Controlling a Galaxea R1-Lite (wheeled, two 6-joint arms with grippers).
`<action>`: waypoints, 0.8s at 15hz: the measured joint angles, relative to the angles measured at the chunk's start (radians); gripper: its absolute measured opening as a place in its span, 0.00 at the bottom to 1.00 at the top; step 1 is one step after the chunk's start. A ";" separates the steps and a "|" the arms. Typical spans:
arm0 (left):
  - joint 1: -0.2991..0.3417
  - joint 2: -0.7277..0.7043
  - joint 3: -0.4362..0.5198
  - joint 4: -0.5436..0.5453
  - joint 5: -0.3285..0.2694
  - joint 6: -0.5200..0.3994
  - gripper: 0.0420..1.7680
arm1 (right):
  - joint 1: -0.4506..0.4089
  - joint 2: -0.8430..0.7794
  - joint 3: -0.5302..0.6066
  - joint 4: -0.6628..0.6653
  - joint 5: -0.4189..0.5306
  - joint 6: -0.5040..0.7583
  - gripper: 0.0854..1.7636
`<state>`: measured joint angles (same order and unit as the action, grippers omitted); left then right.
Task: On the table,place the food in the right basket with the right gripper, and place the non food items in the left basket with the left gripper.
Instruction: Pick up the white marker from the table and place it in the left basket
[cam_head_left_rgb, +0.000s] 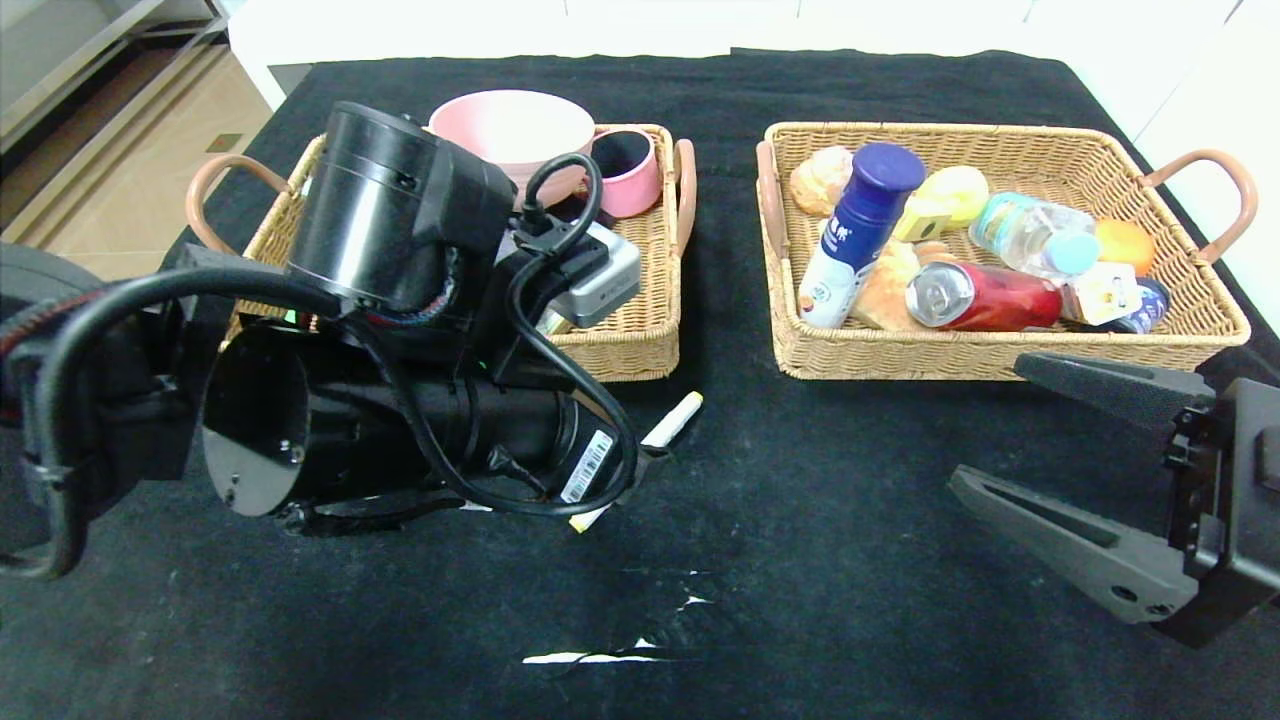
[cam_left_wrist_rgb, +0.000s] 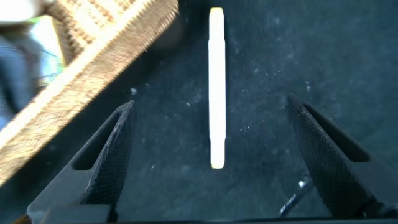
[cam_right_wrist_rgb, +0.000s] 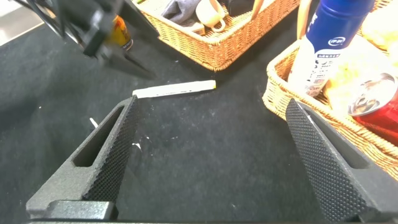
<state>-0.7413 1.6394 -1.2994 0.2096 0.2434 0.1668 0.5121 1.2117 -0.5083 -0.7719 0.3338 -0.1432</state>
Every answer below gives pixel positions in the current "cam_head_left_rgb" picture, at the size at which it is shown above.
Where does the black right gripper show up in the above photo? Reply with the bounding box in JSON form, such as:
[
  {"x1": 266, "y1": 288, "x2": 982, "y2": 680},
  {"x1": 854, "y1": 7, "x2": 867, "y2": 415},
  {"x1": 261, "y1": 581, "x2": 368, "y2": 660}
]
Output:
[{"x1": 946, "y1": 351, "x2": 1280, "y2": 649}]

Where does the clear water bottle blue label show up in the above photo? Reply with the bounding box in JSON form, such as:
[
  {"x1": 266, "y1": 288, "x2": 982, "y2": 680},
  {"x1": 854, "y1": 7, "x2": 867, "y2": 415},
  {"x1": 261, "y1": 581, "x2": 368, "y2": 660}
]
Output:
[{"x1": 968, "y1": 192, "x2": 1098, "y2": 280}]

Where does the small yellow eraser block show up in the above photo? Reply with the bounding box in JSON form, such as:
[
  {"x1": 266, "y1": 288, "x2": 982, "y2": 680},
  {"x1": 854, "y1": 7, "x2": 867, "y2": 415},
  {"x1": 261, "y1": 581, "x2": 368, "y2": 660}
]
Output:
[{"x1": 893, "y1": 195, "x2": 953, "y2": 244}]

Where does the brown round bun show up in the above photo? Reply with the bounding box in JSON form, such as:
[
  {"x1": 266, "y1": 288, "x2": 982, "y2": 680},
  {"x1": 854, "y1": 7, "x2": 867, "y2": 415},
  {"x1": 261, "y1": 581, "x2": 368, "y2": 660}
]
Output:
[{"x1": 789, "y1": 146, "x2": 854, "y2": 218}]

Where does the white marker pen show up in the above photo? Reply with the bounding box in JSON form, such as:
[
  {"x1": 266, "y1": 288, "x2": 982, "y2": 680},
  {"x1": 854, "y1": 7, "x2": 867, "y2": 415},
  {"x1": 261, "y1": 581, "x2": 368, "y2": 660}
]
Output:
[{"x1": 569, "y1": 392, "x2": 704, "y2": 534}]

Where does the rectangular wicker basket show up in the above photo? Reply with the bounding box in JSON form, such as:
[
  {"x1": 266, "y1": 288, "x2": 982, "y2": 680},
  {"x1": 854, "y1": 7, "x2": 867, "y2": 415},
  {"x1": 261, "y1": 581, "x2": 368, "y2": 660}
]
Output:
[
  {"x1": 186, "y1": 123, "x2": 698, "y2": 383},
  {"x1": 755, "y1": 121, "x2": 1258, "y2": 382}
]

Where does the dark blue can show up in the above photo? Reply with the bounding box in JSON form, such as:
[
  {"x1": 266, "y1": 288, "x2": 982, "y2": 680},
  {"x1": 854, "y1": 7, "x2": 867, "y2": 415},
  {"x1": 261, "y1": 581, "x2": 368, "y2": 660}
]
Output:
[{"x1": 1120, "y1": 277, "x2": 1169, "y2": 334}]

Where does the small white yellow carton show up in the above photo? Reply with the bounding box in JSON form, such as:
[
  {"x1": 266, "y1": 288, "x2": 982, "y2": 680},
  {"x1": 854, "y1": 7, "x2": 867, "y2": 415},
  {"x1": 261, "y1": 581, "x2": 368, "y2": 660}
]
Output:
[{"x1": 1062, "y1": 262, "x2": 1143, "y2": 327}]

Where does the red drink can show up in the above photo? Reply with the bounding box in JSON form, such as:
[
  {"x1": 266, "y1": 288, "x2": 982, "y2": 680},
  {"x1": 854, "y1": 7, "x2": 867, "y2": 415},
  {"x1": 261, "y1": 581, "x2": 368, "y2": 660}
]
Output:
[{"x1": 906, "y1": 262, "x2": 1063, "y2": 332}]

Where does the orange fruit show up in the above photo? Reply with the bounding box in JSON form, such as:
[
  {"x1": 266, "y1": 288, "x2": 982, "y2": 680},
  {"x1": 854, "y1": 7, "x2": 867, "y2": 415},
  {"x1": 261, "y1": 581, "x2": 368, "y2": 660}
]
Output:
[{"x1": 1095, "y1": 218, "x2": 1158, "y2": 276}]

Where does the golden bread loaf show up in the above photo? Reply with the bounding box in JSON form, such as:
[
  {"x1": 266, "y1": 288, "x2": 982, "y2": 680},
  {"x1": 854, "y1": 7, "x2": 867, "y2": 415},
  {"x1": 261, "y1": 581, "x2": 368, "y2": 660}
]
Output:
[{"x1": 850, "y1": 238, "x2": 946, "y2": 331}]

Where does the yellow round fruit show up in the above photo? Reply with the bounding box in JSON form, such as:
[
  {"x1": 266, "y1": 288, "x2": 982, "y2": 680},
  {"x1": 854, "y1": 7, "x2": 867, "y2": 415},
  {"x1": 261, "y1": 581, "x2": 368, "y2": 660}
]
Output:
[{"x1": 915, "y1": 166, "x2": 990, "y2": 229}]

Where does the blue white milk bottle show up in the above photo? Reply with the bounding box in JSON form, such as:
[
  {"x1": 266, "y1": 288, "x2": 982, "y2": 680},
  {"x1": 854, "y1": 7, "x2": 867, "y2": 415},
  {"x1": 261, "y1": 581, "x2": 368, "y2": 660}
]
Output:
[{"x1": 797, "y1": 143, "x2": 926, "y2": 329}]

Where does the pink mug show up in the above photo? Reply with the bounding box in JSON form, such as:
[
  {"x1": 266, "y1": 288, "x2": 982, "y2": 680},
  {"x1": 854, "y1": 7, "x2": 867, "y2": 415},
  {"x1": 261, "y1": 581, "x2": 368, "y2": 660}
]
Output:
[{"x1": 583, "y1": 129, "x2": 664, "y2": 219}]

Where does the pink bowl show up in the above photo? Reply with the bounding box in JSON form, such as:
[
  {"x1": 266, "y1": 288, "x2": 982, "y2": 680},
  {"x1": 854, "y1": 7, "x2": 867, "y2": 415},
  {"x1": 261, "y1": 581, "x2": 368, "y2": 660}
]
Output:
[{"x1": 429, "y1": 91, "x2": 597, "y2": 196}]

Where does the white table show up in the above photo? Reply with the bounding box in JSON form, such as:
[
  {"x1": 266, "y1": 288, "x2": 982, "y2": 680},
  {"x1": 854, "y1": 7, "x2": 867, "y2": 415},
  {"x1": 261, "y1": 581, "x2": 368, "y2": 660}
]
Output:
[{"x1": 227, "y1": 0, "x2": 1076, "y2": 111}]

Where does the steel shelf unit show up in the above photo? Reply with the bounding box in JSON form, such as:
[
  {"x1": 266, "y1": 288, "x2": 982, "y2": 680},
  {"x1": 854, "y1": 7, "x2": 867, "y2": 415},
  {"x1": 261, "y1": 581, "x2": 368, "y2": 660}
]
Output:
[{"x1": 0, "y1": 0, "x2": 233, "y2": 161}]

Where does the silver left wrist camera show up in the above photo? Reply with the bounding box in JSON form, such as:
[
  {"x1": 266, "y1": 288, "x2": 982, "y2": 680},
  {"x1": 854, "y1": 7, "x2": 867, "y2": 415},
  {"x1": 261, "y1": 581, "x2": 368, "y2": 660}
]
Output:
[{"x1": 545, "y1": 222, "x2": 642, "y2": 329}]

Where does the black left camera cable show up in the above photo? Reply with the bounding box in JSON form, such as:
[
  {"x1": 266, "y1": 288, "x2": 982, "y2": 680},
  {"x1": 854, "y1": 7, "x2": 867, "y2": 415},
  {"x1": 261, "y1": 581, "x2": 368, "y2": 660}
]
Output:
[{"x1": 345, "y1": 153, "x2": 641, "y2": 518}]

